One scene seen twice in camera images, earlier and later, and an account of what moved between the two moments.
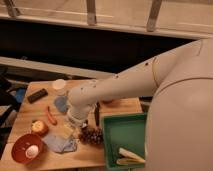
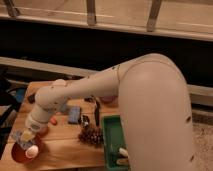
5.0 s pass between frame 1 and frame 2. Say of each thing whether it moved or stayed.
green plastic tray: stayed
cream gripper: moved
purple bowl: stayed
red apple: stayed
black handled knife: stayed
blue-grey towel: moved
